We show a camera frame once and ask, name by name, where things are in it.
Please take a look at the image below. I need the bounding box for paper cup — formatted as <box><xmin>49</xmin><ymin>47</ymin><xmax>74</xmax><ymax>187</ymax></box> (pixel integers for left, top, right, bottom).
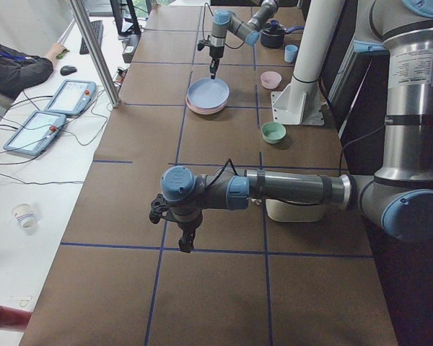
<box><xmin>11</xmin><ymin>203</ymin><xmax>38</xmax><ymax>231</ymax></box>

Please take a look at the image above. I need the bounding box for black computer mouse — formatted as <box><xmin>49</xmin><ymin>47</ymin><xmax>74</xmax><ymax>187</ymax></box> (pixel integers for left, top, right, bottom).
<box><xmin>60</xmin><ymin>65</ymin><xmax>77</xmax><ymax>76</ymax></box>

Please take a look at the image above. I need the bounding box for far teach pendant tablet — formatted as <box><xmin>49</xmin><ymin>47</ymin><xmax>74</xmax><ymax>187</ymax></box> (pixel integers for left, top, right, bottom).
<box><xmin>45</xmin><ymin>79</ymin><xmax>97</xmax><ymax>117</ymax></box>

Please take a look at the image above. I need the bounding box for pink plate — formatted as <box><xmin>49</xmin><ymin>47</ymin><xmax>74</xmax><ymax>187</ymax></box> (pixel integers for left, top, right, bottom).
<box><xmin>186</xmin><ymin>99</ymin><xmax>227</xmax><ymax>115</ymax></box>

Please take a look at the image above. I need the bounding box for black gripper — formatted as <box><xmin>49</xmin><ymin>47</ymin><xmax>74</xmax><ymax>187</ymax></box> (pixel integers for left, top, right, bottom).
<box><xmin>149</xmin><ymin>194</ymin><xmax>203</xmax><ymax>253</ymax></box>
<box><xmin>197</xmin><ymin>35</ymin><xmax>225</xmax><ymax>79</ymax></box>

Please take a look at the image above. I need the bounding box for light blue cup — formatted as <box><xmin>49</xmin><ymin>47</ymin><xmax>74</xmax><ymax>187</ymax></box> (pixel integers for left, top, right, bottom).
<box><xmin>284</xmin><ymin>45</ymin><xmax>299</xmax><ymax>63</ymax></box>

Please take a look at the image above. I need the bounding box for red cylinder object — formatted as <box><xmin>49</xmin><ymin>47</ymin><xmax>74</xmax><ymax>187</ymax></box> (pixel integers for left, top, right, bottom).
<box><xmin>0</xmin><ymin>305</ymin><xmax>32</xmax><ymax>332</ymax></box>

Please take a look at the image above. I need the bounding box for seated person dark jacket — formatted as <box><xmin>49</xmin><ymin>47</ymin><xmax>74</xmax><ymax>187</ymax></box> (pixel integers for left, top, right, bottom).
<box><xmin>0</xmin><ymin>43</ymin><xmax>53</xmax><ymax>99</ymax></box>

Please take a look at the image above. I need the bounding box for pink bowl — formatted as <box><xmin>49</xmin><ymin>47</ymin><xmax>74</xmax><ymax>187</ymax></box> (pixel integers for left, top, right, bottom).
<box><xmin>260</xmin><ymin>71</ymin><xmax>282</xmax><ymax>90</ymax></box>

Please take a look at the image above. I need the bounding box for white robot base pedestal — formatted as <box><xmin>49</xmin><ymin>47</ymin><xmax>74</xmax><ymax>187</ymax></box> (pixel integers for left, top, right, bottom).
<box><xmin>271</xmin><ymin>0</ymin><xmax>345</xmax><ymax>126</ymax></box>

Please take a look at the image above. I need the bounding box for person's hand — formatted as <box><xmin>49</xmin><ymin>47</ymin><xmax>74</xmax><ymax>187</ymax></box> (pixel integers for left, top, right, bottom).
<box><xmin>44</xmin><ymin>43</ymin><xmax>66</xmax><ymax>62</ymax></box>

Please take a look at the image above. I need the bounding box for aluminium frame post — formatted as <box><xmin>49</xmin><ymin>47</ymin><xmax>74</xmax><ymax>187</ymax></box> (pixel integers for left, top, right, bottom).
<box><xmin>68</xmin><ymin>0</ymin><xmax>121</xmax><ymax>108</ymax></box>

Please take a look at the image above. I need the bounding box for dark blue saucepan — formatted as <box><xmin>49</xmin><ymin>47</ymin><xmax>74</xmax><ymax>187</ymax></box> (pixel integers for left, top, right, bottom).
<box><xmin>260</xmin><ymin>19</ymin><xmax>305</xmax><ymax>48</ymax></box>

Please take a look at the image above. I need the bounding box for cream toaster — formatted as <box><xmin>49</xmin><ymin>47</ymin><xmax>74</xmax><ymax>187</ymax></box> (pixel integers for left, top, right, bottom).
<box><xmin>266</xmin><ymin>199</ymin><xmax>327</xmax><ymax>223</ymax></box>

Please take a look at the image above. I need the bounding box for near teach pendant tablet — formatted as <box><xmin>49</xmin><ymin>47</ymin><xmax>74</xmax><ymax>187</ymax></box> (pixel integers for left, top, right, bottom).
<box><xmin>3</xmin><ymin>111</ymin><xmax>66</xmax><ymax>156</ymax></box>

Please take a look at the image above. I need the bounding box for black keyboard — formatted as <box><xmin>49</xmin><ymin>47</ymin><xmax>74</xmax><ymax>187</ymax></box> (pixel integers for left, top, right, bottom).
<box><xmin>79</xmin><ymin>19</ymin><xmax>105</xmax><ymax>56</ymax></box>

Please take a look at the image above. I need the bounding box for teach pendant tablet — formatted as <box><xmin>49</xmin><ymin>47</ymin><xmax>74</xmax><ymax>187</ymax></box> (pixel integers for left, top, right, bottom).
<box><xmin>45</xmin><ymin>79</ymin><xmax>97</xmax><ymax>117</ymax></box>
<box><xmin>3</xmin><ymin>111</ymin><xmax>66</xmax><ymax>156</ymax></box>

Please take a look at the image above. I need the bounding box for green bowl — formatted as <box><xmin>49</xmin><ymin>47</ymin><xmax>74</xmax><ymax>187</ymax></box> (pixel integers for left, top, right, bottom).
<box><xmin>261</xmin><ymin>122</ymin><xmax>287</xmax><ymax>144</ymax></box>

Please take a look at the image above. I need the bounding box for blue plate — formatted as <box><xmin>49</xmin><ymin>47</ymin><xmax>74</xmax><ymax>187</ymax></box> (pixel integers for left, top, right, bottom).
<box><xmin>187</xmin><ymin>77</ymin><xmax>229</xmax><ymax>109</ymax></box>

